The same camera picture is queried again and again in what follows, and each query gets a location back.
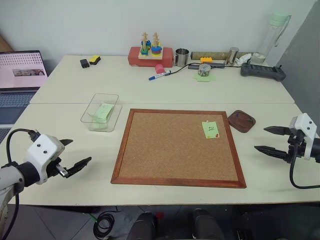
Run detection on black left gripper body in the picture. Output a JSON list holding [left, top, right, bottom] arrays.
[[46, 156, 70, 179]]

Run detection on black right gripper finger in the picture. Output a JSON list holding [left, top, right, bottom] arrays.
[[263, 125, 291, 137], [254, 145, 289, 162]]

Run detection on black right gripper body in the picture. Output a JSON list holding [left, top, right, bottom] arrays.
[[286, 128, 308, 165]]

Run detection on green paper note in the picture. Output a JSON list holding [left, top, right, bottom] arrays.
[[201, 120, 220, 139]]

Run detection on wood-framed cork board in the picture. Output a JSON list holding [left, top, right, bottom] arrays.
[[110, 108, 247, 189]]

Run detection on clear jar of pins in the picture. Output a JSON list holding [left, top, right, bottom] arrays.
[[197, 63, 212, 77]]

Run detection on dark wooden tray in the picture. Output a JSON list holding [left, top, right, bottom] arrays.
[[227, 109, 257, 133]]

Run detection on clear plastic box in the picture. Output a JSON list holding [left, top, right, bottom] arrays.
[[80, 93, 123, 133]]

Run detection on grey handheld controller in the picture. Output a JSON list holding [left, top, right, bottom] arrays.
[[240, 62, 287, 82]]

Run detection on crumpled white tissue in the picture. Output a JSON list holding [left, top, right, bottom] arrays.
[[234, 53, 253, 67]]

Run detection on grey laptop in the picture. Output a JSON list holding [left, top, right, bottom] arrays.
[[0, 50, 49, 145]]

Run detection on yellow black whiteboard eraser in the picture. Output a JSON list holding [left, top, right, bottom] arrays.
[[88, 55, 102, 67]]

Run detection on shiny metal cylinder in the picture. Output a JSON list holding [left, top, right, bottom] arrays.
[[226, 46, 240, 66]]

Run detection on dark rounded shape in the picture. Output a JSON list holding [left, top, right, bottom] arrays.
[[191, 208, 226, 240], [126, 211, 159, 240]]

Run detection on green paper sheets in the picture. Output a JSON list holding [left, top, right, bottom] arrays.
[[192, 72, 217, 83]]

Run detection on clear bottle green lid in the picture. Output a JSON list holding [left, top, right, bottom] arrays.
[[259, 10, 292, 62]]

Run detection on brown cardboard tube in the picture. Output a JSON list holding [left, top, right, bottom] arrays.
[[190, 51, 254, 61]]

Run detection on grey usb hub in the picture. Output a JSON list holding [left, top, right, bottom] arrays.
[[187, 63, 226, 71]]

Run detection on red rectangular box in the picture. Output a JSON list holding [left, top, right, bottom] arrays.
[[127, 46, 174, 68]]

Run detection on blue whiteboard marker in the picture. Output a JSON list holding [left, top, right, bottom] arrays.
[[148, 70, 172, 81]]

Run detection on brown wooden panel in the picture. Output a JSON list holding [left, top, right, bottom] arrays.
[[0, 34, 16, 54]]

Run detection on metal cup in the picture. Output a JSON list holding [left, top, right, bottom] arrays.
[[174, 48, 190, 68]]

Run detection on wooden colourful stacking toy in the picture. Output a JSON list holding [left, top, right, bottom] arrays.
[[138, 31, 164, 60]]

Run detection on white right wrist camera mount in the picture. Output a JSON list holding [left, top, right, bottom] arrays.
[[289, 113, 320, 160]]

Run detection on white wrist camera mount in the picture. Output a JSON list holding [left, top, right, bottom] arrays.
[[289, 113, 320, 160], [25, 134, 66, 186]]

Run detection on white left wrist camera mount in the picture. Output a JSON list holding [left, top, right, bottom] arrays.
[[25, 134, 66, 186]]

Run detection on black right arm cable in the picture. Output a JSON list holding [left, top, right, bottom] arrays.
[[289, 147, 320, 190]]

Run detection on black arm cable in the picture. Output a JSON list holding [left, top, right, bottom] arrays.
[[289, 147, 320, 190], [3, 128, 41, 240]]

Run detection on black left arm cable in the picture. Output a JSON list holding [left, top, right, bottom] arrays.
[[3, 128, 41, 240]]

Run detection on coiled black floor cable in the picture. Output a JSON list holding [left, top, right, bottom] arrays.
[[93, 210, 116, 239]]

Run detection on thin black cable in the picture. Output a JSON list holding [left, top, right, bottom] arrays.
[[170, 64, 190, 75]]

